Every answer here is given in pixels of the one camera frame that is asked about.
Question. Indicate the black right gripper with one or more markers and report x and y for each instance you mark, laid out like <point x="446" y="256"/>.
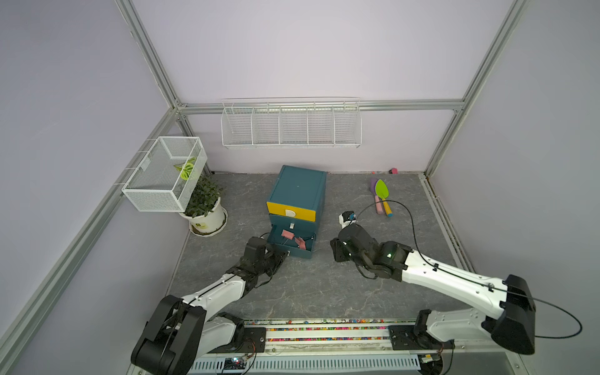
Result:
<point x="336" y="247"/>

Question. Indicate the teal drawer cabinet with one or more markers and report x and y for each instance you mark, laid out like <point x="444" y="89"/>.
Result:
<point x="300" y="187"/>

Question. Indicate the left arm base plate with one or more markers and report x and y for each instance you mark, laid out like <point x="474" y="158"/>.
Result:
<point x="246" y="340"/>

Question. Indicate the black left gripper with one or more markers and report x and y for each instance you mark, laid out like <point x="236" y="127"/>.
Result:
<point x="278" y="257"/>

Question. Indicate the purple toy shovel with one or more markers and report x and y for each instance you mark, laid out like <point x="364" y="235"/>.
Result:
<point x="378" y="204"/>

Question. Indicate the long white wire shelf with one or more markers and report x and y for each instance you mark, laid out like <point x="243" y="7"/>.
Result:
<point x="334" y="122"/>

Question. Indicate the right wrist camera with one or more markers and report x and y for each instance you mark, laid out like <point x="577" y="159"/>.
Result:
<point x="347" y="218"/>

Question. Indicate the teal bottom drawer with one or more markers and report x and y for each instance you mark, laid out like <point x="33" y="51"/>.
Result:
<point x="295" y="243"/>

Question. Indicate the yellow top drawer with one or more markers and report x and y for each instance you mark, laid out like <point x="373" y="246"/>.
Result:
<point x="284" y="210"/>

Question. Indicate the white flower pot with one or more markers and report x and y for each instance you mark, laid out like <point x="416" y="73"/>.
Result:
<point x="205" y="218"/>

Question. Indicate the green toy in basket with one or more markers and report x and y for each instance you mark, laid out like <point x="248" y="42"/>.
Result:
<point x="186" y="169"/>

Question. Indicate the green toy shovel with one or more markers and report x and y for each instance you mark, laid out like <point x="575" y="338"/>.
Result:
<point x="382" y="192"/>

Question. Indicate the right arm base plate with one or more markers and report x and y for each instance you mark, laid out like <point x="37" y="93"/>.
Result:
<point x="406" y="338"/>

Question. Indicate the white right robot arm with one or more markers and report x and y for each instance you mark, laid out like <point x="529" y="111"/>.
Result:
<point x="502" y="310"/>

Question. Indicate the teal drawer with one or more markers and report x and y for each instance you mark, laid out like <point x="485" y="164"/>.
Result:
<point x="295" y="243"/>
<point x="293" y="224"/>

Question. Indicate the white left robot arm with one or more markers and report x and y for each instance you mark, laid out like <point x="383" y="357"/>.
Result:
<point x="181" y="330"/>

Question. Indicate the pink binder clip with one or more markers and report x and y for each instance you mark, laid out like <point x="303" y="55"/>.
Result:
<point x="300" y="242"/>
<point x="288" y="235"/>

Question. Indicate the white pot saucer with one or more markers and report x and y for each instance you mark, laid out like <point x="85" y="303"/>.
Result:
<point x="205" y="230"/>

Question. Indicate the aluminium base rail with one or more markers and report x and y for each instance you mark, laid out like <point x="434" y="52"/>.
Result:
<point x="354" y="347"/>

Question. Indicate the green potted plant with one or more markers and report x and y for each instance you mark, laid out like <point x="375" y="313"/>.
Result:
<point x="204" y="197"/>

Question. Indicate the white wire basket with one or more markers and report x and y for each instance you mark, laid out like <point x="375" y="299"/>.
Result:
<point x="155" y="185"/>

